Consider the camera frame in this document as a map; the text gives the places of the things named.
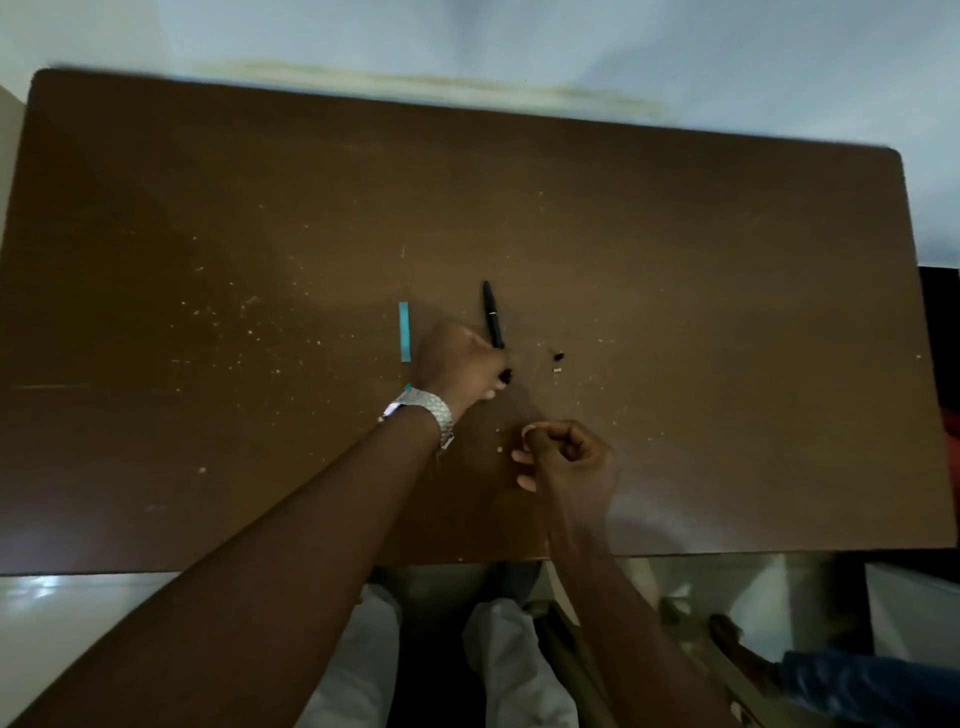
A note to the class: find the black pen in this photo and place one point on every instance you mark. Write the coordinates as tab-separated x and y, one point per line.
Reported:
491	311

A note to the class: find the person's left forearm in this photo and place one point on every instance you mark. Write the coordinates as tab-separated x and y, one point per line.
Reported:
240	600

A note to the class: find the person's right forearm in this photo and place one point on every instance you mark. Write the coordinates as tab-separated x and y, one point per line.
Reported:
637	645

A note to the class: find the person's left leg white trousers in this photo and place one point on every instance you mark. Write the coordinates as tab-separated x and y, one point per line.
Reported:
352	667

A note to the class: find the person's leg white trousers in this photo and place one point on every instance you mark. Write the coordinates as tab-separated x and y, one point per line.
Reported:
510	667
352	667

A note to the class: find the wooden chair frame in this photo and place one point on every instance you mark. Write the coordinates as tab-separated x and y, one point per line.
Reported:
570	667

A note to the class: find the person's right hand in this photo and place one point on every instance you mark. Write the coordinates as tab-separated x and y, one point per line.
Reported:
574	480

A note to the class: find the person's right leg white trousers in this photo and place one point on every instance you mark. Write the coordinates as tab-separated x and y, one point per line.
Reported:
510	667

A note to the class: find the black metal frame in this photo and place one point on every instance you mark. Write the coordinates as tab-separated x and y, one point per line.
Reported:
941	337

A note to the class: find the black table leg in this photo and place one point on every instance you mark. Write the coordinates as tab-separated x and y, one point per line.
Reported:
853	607

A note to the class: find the white box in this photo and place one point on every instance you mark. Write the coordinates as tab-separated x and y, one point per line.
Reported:
915	615

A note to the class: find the silver metal wristwatch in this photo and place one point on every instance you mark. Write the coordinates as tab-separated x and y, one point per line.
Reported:
427	411

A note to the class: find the person's left hand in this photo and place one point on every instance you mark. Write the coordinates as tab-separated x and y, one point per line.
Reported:
457	367

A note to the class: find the blue fabric item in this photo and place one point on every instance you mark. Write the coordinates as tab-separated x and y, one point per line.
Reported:
877	690

